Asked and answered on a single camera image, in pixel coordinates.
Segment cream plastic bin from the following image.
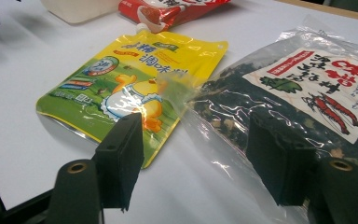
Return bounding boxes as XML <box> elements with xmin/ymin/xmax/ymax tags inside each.
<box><xmin>40</xmin><ymin>0</ymin><xmax>122</xmax><ymax>24</ymax></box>

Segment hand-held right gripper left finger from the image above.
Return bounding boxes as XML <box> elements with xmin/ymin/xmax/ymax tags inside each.
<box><xmin>92</xmin><ymin>112</ymin><xmax>145</xmax><ymax>213</ymax></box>

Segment clear bag of dried seaweed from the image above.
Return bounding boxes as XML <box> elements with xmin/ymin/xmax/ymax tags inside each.
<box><xmin>157</xmin><ymin>15</ymin><xmax>358</xmax><ymax>224</ymax></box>

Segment red spouted sauce pouch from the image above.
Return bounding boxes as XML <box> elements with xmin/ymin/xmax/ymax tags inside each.
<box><xmin>117</xmin><ymin>0</ymin><xmax>232</xmax><ymax>34</ymax></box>

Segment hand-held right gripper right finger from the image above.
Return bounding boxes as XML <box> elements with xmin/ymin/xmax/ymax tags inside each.
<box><xmin>245</xmin><ymin>106</ymin><xmax>319</xmax><ymax>207</ymax></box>

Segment yellow spouted seasoning pouch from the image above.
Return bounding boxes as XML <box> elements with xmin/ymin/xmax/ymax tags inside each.
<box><xmin>35</xmin><ymin>22</ymin><xmax>229</xmax><ymax>170</ymax></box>

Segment white table mat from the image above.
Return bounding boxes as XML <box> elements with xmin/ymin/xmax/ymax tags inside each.
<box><xmin>0</xmin><ymin>0</ymin><xmax>358</xmax><ymax>224</ymax></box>

